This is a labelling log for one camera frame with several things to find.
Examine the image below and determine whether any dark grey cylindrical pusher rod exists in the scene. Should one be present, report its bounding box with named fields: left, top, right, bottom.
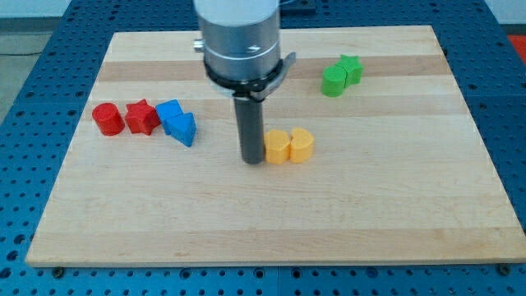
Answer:
left=233, top=99, right=265, bottom=164

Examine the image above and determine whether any black clamp ring mount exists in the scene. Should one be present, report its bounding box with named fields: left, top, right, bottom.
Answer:
left=204, top=52, right=297, bottom=102

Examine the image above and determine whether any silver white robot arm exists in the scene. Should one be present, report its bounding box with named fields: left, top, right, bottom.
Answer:
left=193, top=0, right=296, bottom=164

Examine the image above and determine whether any green star block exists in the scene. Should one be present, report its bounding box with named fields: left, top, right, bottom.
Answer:
left=336, top=54, right=364, bottom=88

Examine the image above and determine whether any red star block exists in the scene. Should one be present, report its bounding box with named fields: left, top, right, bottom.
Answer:
left=124, top=99, right=161, bottom=136

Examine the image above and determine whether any yellow pentagon block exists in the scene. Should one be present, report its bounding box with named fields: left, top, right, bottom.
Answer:
left=264, top=129, right=290, bottom=164

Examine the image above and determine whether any yellow heart block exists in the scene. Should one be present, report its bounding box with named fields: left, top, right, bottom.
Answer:
left=289, top=127, right=315, bottom=164

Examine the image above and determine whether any blue triangle block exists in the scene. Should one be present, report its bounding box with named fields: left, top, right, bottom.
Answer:
left=165, top=113, right=196, bottom=147

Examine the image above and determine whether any green cylinder block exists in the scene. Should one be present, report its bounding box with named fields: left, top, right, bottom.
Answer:
left=321, top=65, right=347, bottom=97

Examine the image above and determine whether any blue cube block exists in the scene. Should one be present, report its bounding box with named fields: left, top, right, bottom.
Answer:
left=155, top=99, right=183, bottom=136

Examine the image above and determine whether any light wooden board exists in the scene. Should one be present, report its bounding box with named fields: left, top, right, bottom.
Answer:
left=26, top=25, right=525, bottom=267

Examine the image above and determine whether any red cylinder block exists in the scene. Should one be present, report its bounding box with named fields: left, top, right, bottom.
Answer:
left=92, top=103, right=125, bottom=136

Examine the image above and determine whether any blue perforated table plate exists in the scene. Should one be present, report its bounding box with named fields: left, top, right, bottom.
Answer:
left=1, top=0, right=525, bottom=295

